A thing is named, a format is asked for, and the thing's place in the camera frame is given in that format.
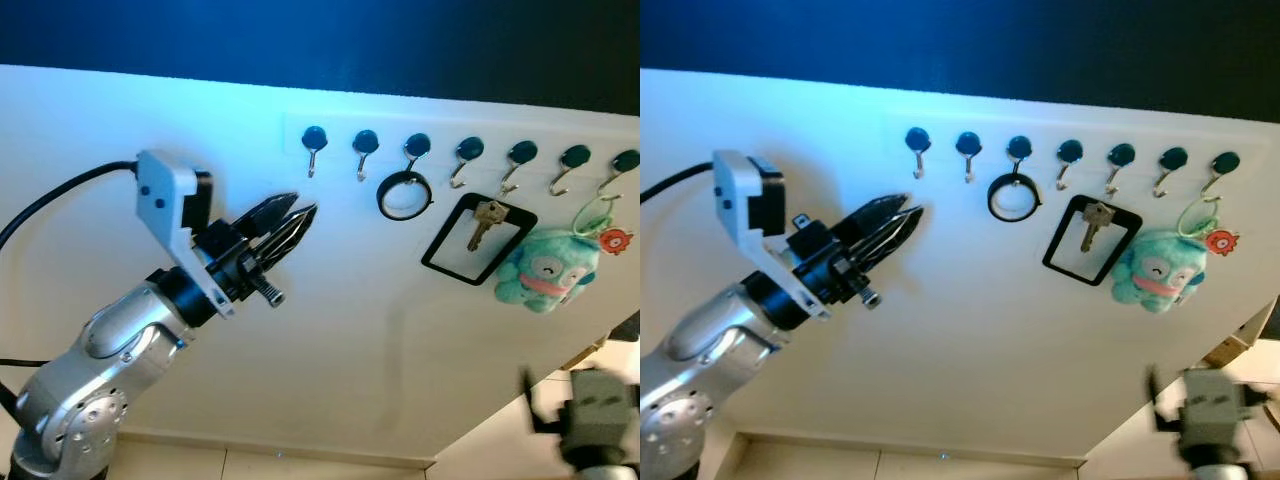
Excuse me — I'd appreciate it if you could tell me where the black rectangular frame keyring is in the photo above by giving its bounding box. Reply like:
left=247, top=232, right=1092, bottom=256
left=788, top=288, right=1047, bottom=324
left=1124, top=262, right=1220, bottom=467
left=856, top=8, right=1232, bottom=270
left=1042, top=194, right=1143, bottom=287
left=420, top=192, right=539, bottom=287

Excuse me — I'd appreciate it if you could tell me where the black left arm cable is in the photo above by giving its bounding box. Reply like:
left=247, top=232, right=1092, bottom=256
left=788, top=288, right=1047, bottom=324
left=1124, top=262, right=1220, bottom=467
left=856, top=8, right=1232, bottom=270
left=0, top=160, right=141, bottom=253
left=640, top=160, right=717, bottom=204

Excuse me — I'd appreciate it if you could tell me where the teal plush toy keychain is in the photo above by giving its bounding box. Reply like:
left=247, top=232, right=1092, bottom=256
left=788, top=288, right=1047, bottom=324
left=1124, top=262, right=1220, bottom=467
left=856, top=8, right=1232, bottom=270
left=495, top=228, right=603, bottom=314
left=1110, top=228, right=1209, bottom=314

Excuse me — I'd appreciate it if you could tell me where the brown cardboard box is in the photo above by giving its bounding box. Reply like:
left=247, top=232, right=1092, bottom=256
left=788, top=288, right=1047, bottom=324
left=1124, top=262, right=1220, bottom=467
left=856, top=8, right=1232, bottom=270
left=563, top=340, right=629, bottom=374
left=1202, top=335, right=1253, bottom=367

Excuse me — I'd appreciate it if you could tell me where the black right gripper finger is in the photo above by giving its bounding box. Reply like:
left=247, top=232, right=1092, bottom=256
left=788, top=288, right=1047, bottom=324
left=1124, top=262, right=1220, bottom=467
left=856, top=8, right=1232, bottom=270
left=1146, top=367, right=1187, bottom=434
left=520, top=367, right=562, bottom=438

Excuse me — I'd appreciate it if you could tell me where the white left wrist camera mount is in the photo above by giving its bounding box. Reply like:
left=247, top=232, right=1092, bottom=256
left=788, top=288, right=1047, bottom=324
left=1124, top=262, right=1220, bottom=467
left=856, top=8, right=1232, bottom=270
left=135, top=150, right=238, bottom=320
left=712, top=150, right=833, bottom=322

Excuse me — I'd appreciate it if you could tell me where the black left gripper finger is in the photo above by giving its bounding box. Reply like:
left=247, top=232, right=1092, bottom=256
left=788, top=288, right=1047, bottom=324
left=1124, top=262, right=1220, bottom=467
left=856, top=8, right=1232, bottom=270
left=848, top=196, right=907, bottom=247
left=262, top=203, right=320, bottom=272
left=240, top=192, right=300, bottom=247
left=862, top=205, right=927, bottom=274

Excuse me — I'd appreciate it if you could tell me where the green loop of plush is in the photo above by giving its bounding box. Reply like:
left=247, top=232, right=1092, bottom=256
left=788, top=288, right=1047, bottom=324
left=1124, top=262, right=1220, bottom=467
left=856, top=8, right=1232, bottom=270
left=572, top=194, right=621, bottom=241
left=1178, top=195, right=1224, bottom=238

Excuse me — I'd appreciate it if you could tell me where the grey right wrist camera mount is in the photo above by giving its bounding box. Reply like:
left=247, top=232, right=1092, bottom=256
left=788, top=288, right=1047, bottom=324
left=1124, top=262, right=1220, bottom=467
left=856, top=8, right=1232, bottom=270
left=558, top=369, right=641, bottom=448
left=1180, top=369, right=1253, bottom=448

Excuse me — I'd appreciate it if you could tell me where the black round ring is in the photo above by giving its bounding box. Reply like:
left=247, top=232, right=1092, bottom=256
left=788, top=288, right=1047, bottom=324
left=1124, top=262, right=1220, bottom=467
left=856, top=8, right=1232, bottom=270
left=987, top=172, right=1043, bottom=223
left=377, top=170, right=435, bottom=221

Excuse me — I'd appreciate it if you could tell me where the metal key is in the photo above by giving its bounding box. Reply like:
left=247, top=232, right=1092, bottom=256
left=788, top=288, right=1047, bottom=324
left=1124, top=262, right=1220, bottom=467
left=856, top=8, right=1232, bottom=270
left=1078, top=202, right=1114, bottom=254
left=466, top=200, right=508, bottom=253

